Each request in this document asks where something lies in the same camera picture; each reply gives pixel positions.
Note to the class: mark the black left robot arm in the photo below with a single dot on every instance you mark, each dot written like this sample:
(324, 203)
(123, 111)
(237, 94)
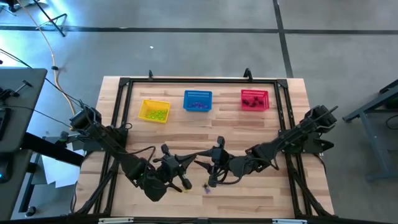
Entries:
(115, 146)

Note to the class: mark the black clamp tool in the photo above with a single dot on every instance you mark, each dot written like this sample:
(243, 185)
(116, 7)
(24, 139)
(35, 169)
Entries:
(18, 88)

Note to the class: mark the red plastic basket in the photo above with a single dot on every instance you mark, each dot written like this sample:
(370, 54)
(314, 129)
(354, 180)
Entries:
(255, 92)

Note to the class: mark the black floor stand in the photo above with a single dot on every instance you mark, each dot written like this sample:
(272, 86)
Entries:
(49, 18)

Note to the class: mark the silver frame bracket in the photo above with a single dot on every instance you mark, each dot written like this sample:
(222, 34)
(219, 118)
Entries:
(289, 221)
(115, 220)

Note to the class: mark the blue plastic basket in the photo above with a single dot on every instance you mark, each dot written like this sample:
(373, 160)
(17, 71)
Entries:
(197, 95)

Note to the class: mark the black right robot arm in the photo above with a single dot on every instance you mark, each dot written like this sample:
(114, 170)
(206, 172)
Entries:
(295, 133)

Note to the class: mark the white paper sheets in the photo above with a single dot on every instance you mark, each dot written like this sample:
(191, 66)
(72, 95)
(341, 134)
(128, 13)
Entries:
(59, 174)

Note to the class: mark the blue-grey metal table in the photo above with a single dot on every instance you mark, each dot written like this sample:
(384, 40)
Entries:
(373, 140)

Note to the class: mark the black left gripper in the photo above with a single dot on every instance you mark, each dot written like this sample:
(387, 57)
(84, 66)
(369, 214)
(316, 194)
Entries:
(168, 169)

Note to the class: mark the black frame clamp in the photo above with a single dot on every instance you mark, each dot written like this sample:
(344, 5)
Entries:
(150, 74)
(247, 74)

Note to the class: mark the black caster wheel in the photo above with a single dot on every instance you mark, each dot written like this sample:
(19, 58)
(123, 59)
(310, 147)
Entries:
(30, 211)

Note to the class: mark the black support beam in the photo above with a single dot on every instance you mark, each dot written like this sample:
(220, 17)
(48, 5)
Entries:
(53, 151)

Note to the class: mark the yellow plastic basket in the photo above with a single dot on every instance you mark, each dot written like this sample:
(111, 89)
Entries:
(143, 104)

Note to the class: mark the grey side desk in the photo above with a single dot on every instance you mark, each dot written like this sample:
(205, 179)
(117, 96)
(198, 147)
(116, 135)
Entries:
(25, 118)

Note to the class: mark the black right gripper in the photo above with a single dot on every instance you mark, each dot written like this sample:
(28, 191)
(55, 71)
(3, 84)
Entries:
(222, 161)

